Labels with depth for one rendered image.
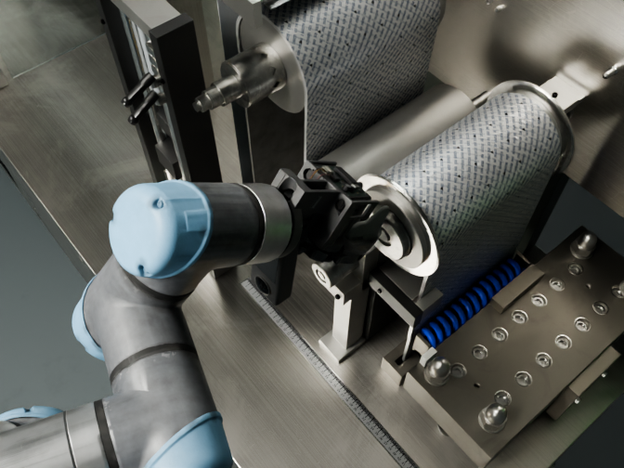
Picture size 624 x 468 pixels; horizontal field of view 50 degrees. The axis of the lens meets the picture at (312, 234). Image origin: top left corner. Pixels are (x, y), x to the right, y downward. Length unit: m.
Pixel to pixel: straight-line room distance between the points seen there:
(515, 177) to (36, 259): 1.87
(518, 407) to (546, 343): 0.11
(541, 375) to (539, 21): 0.49
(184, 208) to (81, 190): 0.87
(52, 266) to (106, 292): 1.82
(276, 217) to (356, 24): 0.36
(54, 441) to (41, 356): 1.73
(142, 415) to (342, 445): 0.58
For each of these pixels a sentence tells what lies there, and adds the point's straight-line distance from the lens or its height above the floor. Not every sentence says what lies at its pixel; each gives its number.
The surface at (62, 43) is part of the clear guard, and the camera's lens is 1.65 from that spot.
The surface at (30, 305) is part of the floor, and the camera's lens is 2.37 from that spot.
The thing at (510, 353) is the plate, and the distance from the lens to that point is 1.03.
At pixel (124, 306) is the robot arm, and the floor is 1.44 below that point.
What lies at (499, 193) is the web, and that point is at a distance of 0.86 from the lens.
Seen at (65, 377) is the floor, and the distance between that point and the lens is 2.21.
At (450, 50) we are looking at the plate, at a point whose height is 1.21.
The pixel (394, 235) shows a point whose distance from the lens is 0.80.
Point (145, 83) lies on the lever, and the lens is 0.84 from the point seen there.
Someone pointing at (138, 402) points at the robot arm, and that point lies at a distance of 0.54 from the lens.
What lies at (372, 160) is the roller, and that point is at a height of 1.23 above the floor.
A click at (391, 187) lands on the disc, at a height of 1.32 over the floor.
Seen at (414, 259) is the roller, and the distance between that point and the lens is 0.82.
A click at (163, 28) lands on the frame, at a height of 1.44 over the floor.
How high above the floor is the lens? 1.93
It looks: 56 degrees down
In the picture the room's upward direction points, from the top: straight up
